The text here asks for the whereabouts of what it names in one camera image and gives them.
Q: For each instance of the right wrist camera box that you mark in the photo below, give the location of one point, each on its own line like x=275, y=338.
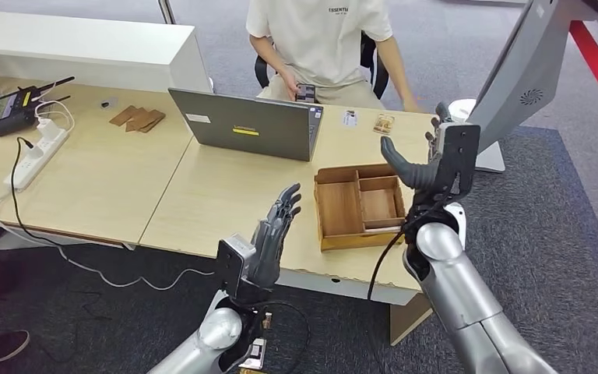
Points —
x=459, y=155

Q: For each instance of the white counter cabinet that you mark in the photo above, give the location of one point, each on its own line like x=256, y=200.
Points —
x=72, y=45

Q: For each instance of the white desk frame rail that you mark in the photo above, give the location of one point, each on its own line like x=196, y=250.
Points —
x=340, y=286

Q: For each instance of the person's right hand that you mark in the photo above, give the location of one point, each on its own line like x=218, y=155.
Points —
x=288, y=85

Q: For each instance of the grey kiosk monitor stand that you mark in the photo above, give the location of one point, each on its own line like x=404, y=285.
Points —
x=526, y=72

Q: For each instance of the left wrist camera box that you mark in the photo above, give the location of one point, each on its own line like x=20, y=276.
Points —
x=227, y=266

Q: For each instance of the white USB charger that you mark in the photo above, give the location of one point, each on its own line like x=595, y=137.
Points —
x=49, y=129

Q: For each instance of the metal pole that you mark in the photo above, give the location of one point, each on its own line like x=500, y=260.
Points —
x=166, y=11

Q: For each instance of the white power plug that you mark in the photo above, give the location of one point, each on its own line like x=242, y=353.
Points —
x=35, y=152

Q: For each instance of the white power strip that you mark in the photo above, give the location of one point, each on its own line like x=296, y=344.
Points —
x=29, y=167

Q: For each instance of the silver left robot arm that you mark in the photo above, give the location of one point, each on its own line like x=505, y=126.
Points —
x=221, y=328

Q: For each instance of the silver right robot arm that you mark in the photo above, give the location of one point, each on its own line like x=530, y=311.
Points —
x=454, y=289

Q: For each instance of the person's right forearm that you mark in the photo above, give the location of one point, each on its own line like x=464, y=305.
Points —
x=270, y=62

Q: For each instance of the brown wooden card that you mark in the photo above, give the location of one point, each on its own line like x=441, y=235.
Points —
x=141, y=120
x=122, y=116
x=157, y=122

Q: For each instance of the person's left forearm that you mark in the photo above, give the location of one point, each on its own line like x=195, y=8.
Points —
x=394, y=67

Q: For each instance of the wooden organizer tray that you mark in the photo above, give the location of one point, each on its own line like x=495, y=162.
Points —
x=340, y=206

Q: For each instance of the black controller with antennas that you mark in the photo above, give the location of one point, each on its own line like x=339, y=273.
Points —
x=12, y=113

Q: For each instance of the grey laptop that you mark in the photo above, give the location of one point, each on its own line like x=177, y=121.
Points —
x=245, y=124

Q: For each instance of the white round base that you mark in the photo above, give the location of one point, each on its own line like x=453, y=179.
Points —
x=461, y=109

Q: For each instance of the black smartphone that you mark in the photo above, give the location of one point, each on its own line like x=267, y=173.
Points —
x=307, y=94

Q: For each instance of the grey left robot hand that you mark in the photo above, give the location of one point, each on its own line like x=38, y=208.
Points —
x=268, y=248

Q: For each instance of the wooden desk leg panel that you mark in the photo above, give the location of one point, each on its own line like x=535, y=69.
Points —
x=407, y=320

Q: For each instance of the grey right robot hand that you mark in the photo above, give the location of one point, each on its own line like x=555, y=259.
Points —
x=407, y=173

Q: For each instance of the person's left hand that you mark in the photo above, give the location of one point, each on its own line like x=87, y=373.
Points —
x=412, y=106

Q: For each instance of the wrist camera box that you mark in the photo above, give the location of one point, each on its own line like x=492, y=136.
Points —
x=227, y=266
x=459, y=155

